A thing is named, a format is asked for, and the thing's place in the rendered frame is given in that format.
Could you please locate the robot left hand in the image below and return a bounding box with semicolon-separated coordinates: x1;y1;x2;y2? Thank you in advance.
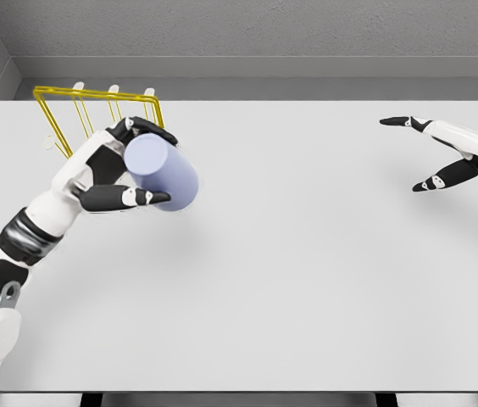
50;115;180;214

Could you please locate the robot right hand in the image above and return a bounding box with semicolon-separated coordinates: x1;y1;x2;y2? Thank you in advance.
379;114;478;193

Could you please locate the lavender cup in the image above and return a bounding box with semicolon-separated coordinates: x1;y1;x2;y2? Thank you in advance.
123;133;200;212

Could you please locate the yellow wire cup holder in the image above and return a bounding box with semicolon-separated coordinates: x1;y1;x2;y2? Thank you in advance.
33;81;166;160

